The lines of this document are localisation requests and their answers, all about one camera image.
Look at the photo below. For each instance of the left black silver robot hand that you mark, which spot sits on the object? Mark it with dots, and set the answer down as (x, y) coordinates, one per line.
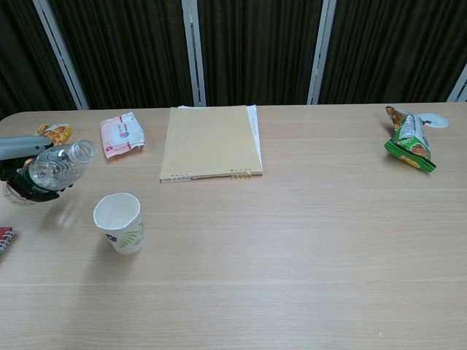
(22, 144)

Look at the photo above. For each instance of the transparent plastic water bottle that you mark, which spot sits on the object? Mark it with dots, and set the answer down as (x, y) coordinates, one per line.
(54, 166)

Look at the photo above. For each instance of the white paper cup leaf print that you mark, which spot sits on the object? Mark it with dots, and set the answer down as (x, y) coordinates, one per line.
(126, 237)

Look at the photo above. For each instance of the orange yellow snack pack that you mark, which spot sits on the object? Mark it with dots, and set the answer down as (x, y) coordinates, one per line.
(58, 132)

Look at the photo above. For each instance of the dark curtain panel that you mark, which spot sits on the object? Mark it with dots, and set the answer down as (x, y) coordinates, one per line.
(394, 51)
(22, 47)
(127, 54)
(259, 51)

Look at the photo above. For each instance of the red spiral notebook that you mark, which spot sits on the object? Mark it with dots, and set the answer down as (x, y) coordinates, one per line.
(4, 240)

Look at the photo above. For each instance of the pink wet wipes pack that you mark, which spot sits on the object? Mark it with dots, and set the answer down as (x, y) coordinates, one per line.
(122, 133)

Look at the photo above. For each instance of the tan spiral notebook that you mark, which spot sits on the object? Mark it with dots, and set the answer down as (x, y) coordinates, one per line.
(208, 142)

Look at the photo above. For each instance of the green chip bag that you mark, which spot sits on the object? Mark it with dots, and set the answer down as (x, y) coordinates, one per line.
(412, 142)

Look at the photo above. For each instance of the white round table grommet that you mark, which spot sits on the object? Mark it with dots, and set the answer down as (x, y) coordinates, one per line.
(438, 120)

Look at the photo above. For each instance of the white partition post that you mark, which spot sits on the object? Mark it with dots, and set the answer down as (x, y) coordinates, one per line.
(321, 54)
(193, 54)
(459, 84)
(58, 40)

